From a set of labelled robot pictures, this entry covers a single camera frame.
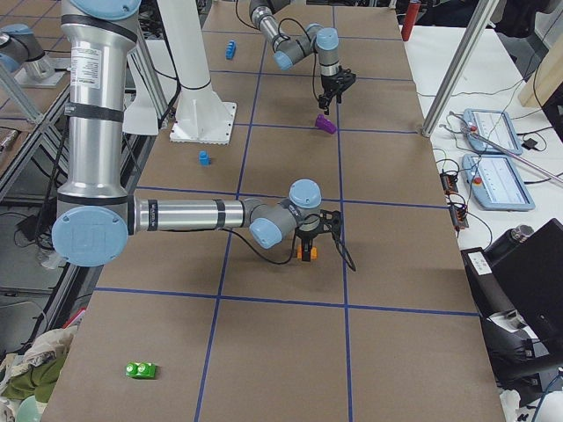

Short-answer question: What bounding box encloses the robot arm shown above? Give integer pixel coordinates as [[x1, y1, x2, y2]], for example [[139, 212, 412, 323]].
[[249, 1, 356, 114], [51, 1, 322, 267]]

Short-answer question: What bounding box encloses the orange trapezoid block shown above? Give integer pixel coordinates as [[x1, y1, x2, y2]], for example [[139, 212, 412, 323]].
[[296, 246, 318, 262]]

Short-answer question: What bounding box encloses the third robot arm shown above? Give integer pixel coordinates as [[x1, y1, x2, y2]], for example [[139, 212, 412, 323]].
[[1, 24, 66, 88]]

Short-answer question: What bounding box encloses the upper teach pendant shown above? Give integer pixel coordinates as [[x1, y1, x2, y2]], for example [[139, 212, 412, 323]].
[[462, 109, 523, 155]]

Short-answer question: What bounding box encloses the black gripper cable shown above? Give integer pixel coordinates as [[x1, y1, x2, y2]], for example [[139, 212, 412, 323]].
[[228, 210, 357, 273], [235, 0, 329, 102]]

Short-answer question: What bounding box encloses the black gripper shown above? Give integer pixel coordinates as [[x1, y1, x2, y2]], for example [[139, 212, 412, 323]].
[[296, 215, 324, 262], [318, 66, 356, 110]]

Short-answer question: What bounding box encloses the purple trapezoid block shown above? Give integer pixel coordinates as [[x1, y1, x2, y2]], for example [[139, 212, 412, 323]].
[[315, 114, 337, 135]]

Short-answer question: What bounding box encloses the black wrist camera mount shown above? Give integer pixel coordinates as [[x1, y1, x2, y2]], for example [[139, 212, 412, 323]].
[[318, 209, 342, 240]]

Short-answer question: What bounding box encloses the white pedestal column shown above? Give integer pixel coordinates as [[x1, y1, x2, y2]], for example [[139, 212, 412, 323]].
[[157, 0, 219, 110]]

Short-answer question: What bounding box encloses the green double stud block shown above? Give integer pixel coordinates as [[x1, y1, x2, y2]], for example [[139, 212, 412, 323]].
[[125, 361, 157, 380]]

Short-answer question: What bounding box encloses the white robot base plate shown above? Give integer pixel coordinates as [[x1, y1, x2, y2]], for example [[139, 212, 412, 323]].
[[170, 99, 237, 145]]

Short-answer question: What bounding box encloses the small blue block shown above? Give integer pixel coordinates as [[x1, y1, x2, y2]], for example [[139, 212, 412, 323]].
[[198, 150, 211, 166]]

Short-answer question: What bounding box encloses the long blue block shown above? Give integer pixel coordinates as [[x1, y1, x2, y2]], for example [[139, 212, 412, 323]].
[[225, 40, 237, 61]]

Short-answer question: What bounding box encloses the lower teach pendant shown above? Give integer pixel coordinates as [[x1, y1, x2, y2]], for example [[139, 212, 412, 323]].
[[461, 154, 536, 212]]

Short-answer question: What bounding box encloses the red cylinder bottle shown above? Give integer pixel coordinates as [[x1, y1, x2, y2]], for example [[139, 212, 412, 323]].
[[401, 0, 420, 42]]

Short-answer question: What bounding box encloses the teach pendant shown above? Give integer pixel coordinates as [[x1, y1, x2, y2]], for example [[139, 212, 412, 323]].
[[461, 154, 536, 212], [462, 109, 523, 155]]

